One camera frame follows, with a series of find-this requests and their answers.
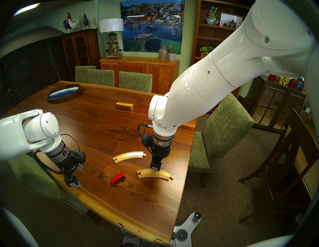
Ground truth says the framed text sign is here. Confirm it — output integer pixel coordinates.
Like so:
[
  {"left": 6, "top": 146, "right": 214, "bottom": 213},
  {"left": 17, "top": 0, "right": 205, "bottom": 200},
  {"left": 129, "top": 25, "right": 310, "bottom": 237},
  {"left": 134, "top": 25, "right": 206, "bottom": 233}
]
[{"left": 219, "top": 12, "right": 243, "bottom": 28}]

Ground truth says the curved wooden train track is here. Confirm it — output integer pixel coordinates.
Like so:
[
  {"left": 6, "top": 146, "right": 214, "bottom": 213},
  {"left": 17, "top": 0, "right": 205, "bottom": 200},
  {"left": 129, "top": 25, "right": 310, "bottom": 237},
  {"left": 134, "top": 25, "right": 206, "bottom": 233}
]
[
  {"left": 113, "top": 151, "right": 147, "bottom": 164},
  {"left": 137, "top": 169, "right": 174, "bottom": 181}
]

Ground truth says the ceiling light panel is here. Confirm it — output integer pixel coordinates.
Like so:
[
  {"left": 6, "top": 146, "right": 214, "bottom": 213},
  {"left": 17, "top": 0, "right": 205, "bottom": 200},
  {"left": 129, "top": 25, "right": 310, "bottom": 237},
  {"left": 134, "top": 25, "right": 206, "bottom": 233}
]
[{"left": 13, "top": 3, "right": 41, "bottom": 16}]

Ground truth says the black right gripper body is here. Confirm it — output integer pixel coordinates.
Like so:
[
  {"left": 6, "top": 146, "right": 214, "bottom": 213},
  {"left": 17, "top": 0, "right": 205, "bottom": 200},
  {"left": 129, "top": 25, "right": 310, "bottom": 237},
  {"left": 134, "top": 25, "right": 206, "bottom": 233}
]
[{"left": 149, "top": 142, "right": 173, "bottom": 165}]

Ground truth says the white rooster figurine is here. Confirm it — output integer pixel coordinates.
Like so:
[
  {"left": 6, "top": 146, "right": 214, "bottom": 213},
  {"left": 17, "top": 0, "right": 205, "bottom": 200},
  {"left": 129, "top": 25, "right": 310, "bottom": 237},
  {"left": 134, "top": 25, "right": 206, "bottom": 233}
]
[{"left": 69, "top": 17, "right": 84, "bottom": 32}]

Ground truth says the thin cable with blue plug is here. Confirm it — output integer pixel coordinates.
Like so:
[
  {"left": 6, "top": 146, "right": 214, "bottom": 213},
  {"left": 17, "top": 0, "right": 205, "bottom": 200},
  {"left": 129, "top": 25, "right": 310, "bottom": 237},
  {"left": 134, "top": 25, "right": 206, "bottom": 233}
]
[{"left": 61, "top": 134, "right": 83, "bottom": 157}]

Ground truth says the dark wooden bookshelf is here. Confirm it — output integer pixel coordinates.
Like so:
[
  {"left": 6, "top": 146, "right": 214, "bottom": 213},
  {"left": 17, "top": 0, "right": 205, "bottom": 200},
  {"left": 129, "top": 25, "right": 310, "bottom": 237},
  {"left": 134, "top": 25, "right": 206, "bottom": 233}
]
[{"left": 191, "top": 0, "right": 256, "bottom": 115}]

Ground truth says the dark wooden slatted chair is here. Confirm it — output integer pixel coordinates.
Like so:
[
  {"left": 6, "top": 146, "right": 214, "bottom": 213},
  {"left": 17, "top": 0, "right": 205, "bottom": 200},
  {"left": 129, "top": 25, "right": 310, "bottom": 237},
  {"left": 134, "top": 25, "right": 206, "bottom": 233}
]
[{"left": 238, "top": 108, "right": 319, "bottom": 223}]

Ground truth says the harbour town painting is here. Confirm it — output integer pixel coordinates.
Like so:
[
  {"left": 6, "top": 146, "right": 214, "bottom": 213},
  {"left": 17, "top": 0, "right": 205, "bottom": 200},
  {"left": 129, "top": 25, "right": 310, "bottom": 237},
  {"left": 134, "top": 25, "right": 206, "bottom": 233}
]
[{"left": 120, "top": 0, "right": 185, "bottom": 55}]

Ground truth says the flat wooden box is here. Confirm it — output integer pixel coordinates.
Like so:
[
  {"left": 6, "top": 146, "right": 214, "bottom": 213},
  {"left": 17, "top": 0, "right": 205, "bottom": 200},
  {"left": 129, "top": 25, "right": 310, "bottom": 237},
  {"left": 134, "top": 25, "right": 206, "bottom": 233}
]
[{"left": 115, "top": 98, "right": 139, "bottom": 112}]

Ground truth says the blue and red rooster figurine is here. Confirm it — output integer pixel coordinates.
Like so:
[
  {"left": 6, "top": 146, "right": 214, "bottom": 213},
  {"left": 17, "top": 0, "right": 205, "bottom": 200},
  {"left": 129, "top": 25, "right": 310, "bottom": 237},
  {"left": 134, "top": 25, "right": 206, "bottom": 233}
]
[{"left": 63, "top": 12, "right": 73, "bottom": 33}]

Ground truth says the glass door wooden cabinet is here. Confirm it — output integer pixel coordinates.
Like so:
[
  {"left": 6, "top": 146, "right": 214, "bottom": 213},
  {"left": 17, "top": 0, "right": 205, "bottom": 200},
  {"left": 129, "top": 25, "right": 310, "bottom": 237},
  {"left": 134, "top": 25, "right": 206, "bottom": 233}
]
[{"left": 247, "top": 76, "right": 306, "bottom": 133}]

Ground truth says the thick braided black cable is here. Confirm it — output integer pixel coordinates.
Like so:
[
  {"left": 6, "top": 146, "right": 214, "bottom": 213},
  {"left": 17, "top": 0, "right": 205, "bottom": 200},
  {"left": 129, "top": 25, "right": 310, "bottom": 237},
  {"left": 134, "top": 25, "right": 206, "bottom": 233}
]
[{"left": 34, "top": 149, "right": 63, "bottom": 175}]

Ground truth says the white drum lamp shade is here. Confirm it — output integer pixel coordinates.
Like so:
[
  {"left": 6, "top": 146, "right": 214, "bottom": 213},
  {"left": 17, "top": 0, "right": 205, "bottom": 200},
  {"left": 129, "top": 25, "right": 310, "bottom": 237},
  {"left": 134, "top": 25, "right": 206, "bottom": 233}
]
[{"left": 99, "top": 18, "right": 124, "bottom": 33}]

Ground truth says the plant in white pot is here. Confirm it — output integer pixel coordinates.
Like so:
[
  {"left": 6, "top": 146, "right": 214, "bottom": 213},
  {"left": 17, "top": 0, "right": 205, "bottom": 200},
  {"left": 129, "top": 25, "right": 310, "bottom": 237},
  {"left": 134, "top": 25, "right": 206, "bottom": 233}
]
[{"left": 166, "top": 44, "right": 177, "bottom": 61}]

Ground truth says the black cable with blue plug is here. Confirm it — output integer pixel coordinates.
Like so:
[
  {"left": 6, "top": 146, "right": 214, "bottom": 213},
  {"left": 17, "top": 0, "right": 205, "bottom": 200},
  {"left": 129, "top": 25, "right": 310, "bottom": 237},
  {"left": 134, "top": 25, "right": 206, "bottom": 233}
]
[{"left": 137, "top": 123, "right": 154, "bottom": 156}]

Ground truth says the round tray with blue inlay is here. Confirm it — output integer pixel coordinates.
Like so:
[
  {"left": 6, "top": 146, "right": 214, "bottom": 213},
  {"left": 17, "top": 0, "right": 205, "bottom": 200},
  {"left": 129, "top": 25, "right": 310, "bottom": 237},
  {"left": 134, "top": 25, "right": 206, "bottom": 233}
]
[{"left": 45, "top": 83, "right": 82, "bottom": 103}]

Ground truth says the light wooden sideboard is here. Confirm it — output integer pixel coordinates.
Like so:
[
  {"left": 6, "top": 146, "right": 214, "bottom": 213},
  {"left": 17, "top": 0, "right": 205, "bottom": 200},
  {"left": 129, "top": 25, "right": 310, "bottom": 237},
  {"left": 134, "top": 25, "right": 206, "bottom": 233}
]
[{"left": 99, "top": 56, "right": 180, "bottom": 95}]

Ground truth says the tiered stand with small plants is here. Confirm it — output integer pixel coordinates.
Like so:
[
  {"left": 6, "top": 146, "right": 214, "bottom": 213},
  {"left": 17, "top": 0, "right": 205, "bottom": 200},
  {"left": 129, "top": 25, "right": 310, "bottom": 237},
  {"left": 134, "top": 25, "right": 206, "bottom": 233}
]
[{"left": 105, "top": 31, "right": 123, "bottom": 59}]

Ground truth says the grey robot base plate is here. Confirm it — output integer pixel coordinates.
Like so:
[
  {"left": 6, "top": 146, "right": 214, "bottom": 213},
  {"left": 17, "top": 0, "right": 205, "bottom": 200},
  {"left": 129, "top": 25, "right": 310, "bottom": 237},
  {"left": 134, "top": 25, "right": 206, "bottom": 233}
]
[{"left": 172, "top": 212, "right": 202, "bottom": 247}]

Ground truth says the tall dark wooden cabinet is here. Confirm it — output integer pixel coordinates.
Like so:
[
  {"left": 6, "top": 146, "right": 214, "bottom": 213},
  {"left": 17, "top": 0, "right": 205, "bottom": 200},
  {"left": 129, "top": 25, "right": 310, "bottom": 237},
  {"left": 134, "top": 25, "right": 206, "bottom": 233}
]
[{"left": 61, "top": 29, "right": 101, "bottom": 82}]

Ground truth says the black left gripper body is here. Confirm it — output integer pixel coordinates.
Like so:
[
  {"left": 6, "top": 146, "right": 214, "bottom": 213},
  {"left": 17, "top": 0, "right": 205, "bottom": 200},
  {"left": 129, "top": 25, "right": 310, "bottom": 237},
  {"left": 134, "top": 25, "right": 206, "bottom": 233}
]
[{"left": 59, "top": 150, "right": 86, "bottom": 178}]

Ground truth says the succulent in wooden planter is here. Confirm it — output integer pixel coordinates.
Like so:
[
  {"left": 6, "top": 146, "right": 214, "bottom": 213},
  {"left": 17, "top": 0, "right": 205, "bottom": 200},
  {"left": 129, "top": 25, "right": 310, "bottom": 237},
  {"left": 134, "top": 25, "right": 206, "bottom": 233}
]
[{"left": 199, "top": 46, "right": 215, "bottom": 58}]

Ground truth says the green frog figurine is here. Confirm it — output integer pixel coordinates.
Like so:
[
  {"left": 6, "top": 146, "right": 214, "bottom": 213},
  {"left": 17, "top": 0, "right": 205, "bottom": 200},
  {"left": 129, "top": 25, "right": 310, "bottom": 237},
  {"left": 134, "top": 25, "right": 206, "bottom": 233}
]
[{"left": 205, "top": 6, "right": 218, "bottom": 25}]

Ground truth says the green upholstered dining chair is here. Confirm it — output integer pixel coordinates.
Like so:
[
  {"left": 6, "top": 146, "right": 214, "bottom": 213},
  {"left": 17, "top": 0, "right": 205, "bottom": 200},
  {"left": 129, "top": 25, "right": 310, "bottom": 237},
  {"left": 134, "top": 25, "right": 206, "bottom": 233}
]
[
  {"left": 119, "top": 71, "right": 153, "bottom": 93},
  {"left": 75, "top": 66, "right": 96, "bottom": 84},
  {"left": 87, "top": 69, "right": 115, "bottom": 87},
  {"left": 189, "top": 93, "right": 254, "bottom": 189},
  {"left": 8, "top": 152, "right": 89, "bottom": 214}
]

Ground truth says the red toy train car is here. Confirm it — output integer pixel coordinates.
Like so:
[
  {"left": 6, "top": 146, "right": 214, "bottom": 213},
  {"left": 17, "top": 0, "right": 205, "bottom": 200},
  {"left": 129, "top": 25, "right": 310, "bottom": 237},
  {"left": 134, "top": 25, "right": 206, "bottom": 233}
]
[{"left": 110, "top": 172, "right": 126, "bottom": 186}]

